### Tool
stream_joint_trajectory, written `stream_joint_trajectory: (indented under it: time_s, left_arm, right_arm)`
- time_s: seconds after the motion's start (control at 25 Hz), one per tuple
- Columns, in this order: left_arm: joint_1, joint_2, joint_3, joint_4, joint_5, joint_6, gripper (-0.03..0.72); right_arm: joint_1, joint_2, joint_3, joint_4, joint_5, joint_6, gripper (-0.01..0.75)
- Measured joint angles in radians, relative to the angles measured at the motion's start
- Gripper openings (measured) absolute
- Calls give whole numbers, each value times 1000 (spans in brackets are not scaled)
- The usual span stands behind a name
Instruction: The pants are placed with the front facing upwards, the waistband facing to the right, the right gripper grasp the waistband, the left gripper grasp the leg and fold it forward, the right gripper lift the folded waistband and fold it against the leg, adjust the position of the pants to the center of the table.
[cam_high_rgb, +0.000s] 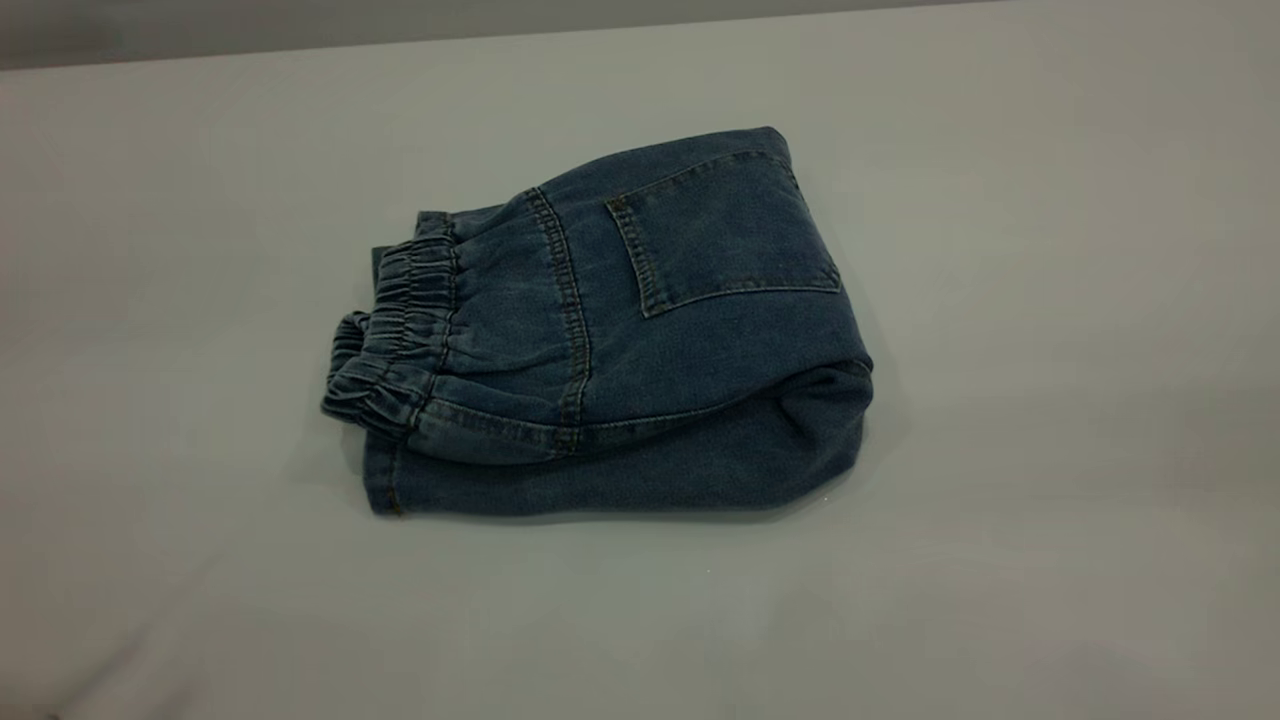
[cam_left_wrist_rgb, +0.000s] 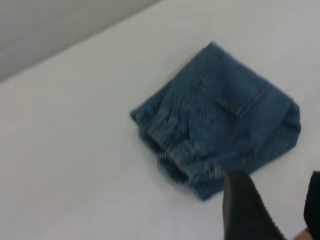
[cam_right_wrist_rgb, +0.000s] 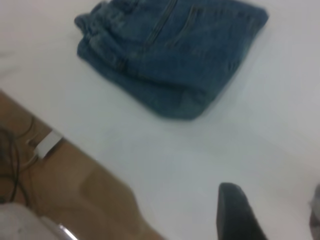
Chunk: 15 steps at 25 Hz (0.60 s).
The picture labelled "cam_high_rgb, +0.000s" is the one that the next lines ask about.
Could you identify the blue denim pants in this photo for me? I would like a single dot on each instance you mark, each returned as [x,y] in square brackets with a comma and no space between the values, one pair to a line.
[620,350]

